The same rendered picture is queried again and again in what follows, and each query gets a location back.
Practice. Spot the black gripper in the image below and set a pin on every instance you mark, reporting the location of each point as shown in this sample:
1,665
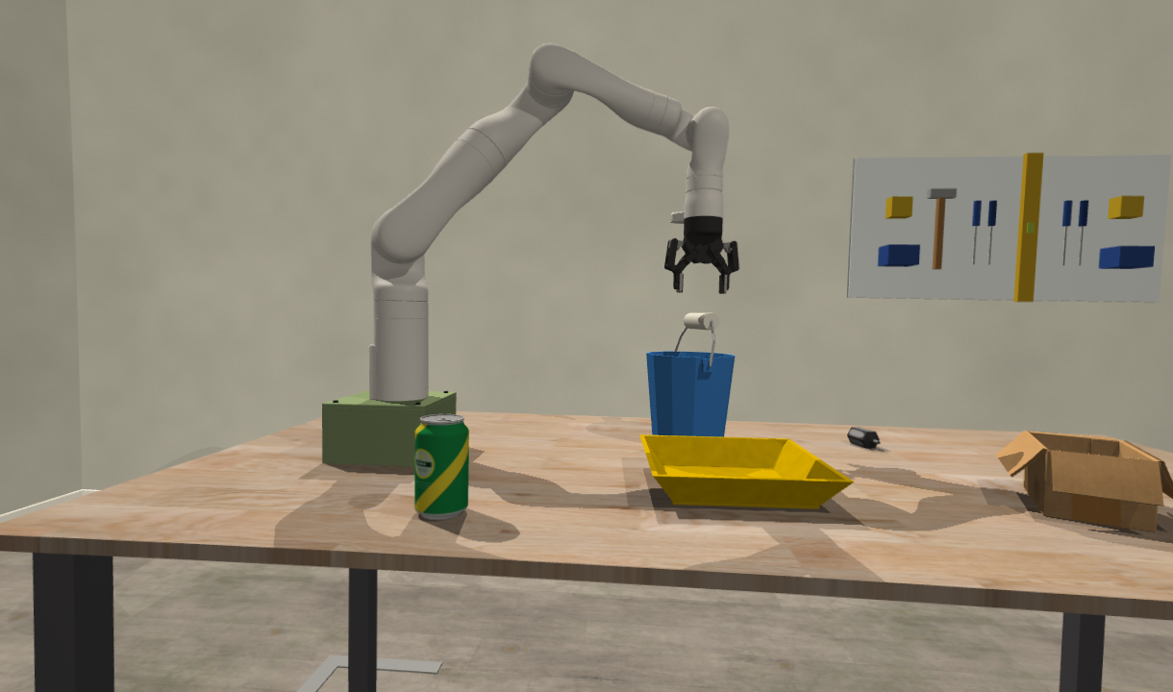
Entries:
702,243

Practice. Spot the brown cardboard box with flaps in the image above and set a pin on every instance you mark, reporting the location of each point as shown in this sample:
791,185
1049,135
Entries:
1087,486

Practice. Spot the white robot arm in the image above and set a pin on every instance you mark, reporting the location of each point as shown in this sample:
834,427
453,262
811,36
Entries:
399,357

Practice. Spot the green drink can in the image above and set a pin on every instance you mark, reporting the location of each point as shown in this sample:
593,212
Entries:
441,466

